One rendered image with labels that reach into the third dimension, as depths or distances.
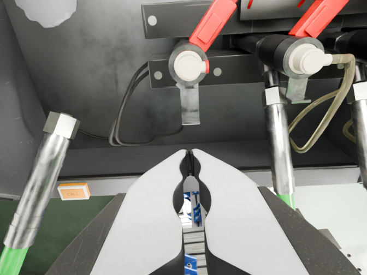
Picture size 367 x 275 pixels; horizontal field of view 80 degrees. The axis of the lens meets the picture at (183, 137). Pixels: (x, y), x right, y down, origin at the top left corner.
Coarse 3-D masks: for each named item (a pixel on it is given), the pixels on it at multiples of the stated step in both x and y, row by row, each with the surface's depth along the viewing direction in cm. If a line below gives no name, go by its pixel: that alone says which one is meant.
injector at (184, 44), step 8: (184, 40) 19; (176, 48) 15; (184, 48) 15; (192, 48) 15; (200, 48) 16; (176, 56) 17; (200, 56) 15; (168, 64) 15; (176, 80) 16; (184, 80) 16; (192, 80) 16; (200, 80) 16
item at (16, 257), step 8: (8, 248) 15; (8, 256) 15; (16, 256) 15; (24, 256) 15; (0, 264) 14; (8, 264) 14; (16, 264) 15; (0, 272) 14; (8, 272) 14; (16, 272) 15
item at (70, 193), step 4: (60, 184) 41; (64, 184) 41; (68, 184) 41; (72, 184) 41; (76, 184) 41; (80, 184) 40; (84, 184) 40; (80, 188) 40; (64, 192) 40; (68, 192) 40; (72, 192) 40; (76, 192) 40; (80, 192) 40; (88, 192) 42; (64, 196) 41; (68, 196) 41; (72, 196) 41; (76, 196) 41; (80, 196) 41; (84, 196) 41
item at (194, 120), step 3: (183, 117) 17; (186, 117) 17; (189, 117) 17; (192, 117) 17; (195, 117) 17; (198, 117) 17; (183, 120) 17; (186, 120) 17; (189, 120) 17; (192, 120) 17; (195, 120) 17; (198, 120) 17; (183, 123) 17; (186, 123) 17; (189, 123) 17; (192, 123) 17; (195, 123) 17; (198, 123) 17
